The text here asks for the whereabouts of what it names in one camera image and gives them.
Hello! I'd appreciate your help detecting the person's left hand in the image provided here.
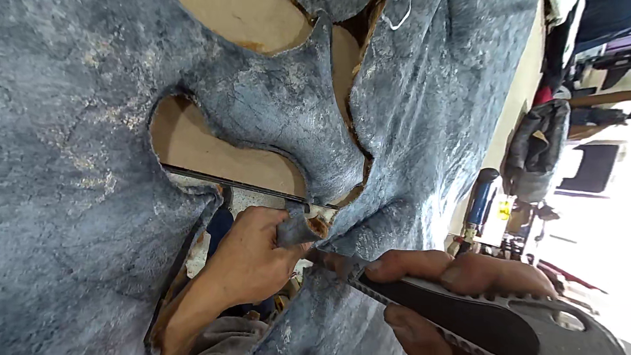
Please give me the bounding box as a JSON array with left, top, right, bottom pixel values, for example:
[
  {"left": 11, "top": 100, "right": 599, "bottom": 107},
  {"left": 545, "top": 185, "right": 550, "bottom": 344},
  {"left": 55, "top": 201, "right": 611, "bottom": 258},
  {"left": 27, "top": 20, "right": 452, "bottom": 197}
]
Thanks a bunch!
[{"left": 207, "top": 206, "right": 312, "bottom": 305}]

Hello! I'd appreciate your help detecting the person's right hand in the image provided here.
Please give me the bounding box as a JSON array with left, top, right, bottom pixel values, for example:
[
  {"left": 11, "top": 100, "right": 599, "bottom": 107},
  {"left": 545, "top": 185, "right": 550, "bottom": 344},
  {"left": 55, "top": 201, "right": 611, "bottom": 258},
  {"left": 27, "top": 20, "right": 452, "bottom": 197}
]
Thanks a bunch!
[{"left": 365, "top": 249, "right": 559, "bottom": 355}]

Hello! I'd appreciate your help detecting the grey black utility knife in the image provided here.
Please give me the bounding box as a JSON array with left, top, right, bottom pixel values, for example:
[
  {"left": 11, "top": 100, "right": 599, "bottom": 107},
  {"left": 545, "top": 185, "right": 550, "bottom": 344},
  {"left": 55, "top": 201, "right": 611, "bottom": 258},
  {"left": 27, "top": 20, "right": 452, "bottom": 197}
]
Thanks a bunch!
[{"left": 308, "top": 247, "right": 629, "bottom": 355}]

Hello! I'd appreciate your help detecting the blue-grey leather hide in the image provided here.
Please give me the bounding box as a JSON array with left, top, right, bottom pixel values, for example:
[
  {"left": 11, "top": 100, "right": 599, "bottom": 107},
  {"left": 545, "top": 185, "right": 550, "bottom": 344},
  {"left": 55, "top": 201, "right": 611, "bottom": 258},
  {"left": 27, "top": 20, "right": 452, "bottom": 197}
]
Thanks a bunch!
[{"left": 0, "top": 0, "right": 540, "bottom": 355}]

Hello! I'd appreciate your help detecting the person's left forearm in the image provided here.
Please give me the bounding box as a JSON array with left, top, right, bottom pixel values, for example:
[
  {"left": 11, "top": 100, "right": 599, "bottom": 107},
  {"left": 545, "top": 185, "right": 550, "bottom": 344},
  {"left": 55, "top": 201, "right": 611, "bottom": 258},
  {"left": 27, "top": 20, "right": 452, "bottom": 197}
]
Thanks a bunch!
[{"left": 150, "top": 269, "right": 240, "bottom": 355}]

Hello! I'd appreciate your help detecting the blue cylinder with black cap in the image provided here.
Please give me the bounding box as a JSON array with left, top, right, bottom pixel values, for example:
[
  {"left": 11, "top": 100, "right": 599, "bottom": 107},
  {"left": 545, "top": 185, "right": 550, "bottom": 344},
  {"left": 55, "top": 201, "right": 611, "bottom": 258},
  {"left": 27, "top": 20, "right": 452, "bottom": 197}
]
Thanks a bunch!
[{"left": 457, "top": 168, "right": 501, "bottom": 257}]

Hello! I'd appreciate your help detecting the person's body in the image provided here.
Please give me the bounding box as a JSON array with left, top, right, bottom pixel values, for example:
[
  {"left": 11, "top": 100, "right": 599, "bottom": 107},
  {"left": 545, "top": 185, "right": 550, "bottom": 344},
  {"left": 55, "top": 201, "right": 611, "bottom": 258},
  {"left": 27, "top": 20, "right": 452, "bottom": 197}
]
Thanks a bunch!
[{"left": 190, "top": 316, "right": 269, "bottom": 355}]

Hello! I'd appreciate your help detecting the grey rolled leather bundle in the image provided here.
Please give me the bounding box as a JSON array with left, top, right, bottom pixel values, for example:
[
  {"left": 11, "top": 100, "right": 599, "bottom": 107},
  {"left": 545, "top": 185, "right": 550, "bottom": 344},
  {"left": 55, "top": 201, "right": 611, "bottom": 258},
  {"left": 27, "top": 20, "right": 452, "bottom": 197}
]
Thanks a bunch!
[{"left": 504, "top": 99, "right": 571, "bottom": 203}]

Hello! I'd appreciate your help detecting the dark rectangular panel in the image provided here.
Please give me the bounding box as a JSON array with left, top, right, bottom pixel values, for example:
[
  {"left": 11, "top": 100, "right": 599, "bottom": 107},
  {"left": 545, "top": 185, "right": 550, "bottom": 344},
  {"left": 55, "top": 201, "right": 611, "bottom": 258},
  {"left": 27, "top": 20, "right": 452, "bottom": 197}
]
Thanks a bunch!
[{"left": 557, "top": 144, "right": 620, "bottom": 193}]

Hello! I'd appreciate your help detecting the white string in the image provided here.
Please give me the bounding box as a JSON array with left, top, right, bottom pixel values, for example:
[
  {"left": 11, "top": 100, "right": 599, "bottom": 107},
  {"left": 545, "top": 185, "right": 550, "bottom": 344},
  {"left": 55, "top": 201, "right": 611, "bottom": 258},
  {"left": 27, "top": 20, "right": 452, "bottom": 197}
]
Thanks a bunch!
[{"left": 382, "top": 0, "right": 412, "bottom": 31}]

